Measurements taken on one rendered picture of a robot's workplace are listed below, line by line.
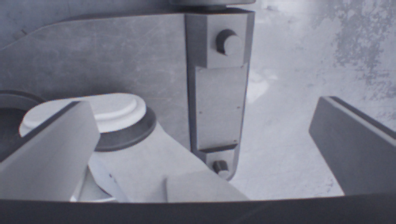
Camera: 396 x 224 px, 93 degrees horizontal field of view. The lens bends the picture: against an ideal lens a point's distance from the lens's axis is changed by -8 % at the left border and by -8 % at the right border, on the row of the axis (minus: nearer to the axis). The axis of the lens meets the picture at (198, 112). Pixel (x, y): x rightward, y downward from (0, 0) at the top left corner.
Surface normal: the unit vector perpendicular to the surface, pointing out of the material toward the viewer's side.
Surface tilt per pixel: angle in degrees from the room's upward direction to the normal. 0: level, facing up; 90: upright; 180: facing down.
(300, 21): 0
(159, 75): 0
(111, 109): 90
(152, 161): 90
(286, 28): 0
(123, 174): 90
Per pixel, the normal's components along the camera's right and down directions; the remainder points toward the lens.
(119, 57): 0.21, 0.51
